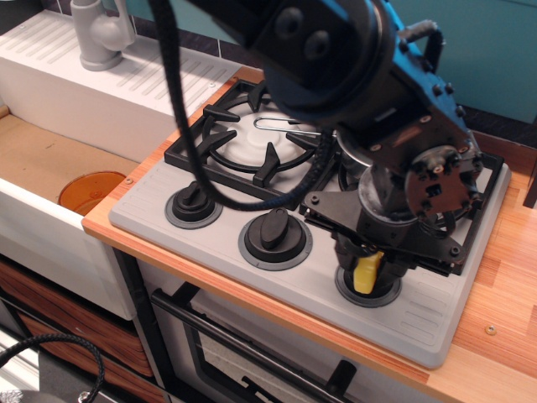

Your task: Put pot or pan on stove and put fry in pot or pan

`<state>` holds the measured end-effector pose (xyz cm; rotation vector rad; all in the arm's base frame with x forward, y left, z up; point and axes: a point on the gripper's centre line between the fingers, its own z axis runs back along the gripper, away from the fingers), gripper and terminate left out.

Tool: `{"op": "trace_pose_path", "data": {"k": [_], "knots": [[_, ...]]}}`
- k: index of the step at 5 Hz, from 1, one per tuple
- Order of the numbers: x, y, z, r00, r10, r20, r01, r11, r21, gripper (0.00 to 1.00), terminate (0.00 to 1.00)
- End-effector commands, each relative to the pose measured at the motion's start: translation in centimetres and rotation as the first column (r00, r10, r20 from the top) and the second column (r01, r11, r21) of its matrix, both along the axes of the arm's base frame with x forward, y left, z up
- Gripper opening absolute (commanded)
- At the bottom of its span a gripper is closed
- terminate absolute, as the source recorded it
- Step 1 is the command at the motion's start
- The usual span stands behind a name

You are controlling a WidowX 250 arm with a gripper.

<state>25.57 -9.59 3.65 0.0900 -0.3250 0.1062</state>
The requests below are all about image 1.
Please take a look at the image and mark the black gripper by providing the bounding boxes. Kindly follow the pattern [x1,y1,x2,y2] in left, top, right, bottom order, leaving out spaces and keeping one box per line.
[305,191,467,289]

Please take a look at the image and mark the yellow crinkle fry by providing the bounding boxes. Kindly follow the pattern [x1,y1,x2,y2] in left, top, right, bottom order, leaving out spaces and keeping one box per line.
[352,252,383,295]

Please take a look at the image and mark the steel pan with wire handle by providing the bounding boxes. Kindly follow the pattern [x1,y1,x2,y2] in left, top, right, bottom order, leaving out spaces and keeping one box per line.
[253,116,373,177]

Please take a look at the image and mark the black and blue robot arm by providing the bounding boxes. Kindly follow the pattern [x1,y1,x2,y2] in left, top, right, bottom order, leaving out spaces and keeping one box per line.
[197,1,483,299]

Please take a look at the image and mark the black right stove knob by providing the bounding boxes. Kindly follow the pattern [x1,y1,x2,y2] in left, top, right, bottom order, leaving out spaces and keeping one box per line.
[335,266,402,308]

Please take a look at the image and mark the black stove knob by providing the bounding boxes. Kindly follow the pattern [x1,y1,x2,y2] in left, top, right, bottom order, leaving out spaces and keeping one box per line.
[335,266,402,308]
[164,181,223,230]
[238,207,313,271]

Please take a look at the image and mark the grey toy stove top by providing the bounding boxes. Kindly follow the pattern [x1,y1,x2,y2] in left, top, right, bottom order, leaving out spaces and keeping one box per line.
[109,144,511,369]

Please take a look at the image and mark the black middle stove knob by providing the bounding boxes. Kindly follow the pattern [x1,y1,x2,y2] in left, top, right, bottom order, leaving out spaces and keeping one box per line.
[238,207,313,271]

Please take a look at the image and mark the black left stove knob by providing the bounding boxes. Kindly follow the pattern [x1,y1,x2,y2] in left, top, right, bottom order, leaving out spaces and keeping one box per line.
[164,181,223,230]

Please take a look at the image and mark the black right burner grate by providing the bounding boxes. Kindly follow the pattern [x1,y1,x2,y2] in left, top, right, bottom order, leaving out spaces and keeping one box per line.
[299,150,505,276]

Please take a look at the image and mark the black burner grate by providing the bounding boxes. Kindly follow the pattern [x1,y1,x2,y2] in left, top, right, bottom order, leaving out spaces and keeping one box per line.
[164,78,341,212]
[299,150,505,276]

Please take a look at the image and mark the black left burner grate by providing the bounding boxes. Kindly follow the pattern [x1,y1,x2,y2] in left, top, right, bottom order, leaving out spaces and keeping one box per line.
[164,78,341,212]

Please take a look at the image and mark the orange plastic bowl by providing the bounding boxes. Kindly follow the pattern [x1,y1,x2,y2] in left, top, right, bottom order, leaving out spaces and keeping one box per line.
[58,171,126,216]

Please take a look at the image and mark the wooden drawer fronts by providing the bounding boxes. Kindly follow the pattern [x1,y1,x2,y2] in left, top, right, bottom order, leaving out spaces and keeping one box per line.
[1,256,165,402]

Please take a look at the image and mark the white toy sink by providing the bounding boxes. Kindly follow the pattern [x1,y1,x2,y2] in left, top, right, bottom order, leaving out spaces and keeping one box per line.
[0,8,244,321]

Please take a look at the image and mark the grey toy faucet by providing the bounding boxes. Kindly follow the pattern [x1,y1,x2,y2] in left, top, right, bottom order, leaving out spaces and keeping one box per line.
[70,0,136,71]

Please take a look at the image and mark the oven door with black handle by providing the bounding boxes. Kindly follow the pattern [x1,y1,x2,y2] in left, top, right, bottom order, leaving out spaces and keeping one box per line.
[151,283,425,402]

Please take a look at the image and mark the black braided cable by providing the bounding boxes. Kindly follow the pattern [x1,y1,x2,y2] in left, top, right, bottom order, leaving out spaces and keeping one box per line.
[0,0,336,403]

